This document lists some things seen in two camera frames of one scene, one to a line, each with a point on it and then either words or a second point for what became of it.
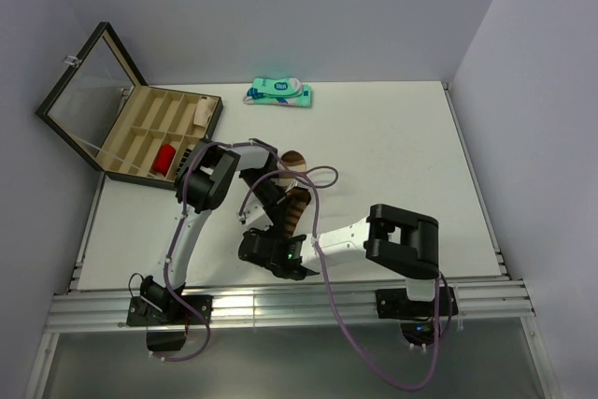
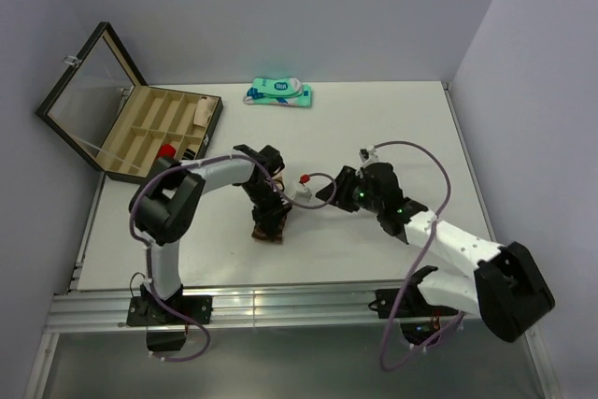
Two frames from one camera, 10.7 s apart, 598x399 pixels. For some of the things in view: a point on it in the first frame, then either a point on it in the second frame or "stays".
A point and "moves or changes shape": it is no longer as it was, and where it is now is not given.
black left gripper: x=279 y=210 stays
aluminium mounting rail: x=497 y=299 stays
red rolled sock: x=163 y=159 stays
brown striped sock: x=297 y=200 moves or changes shape
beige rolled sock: x=204 y=109 stays
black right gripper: x=255 y=230 → x=349 y=176
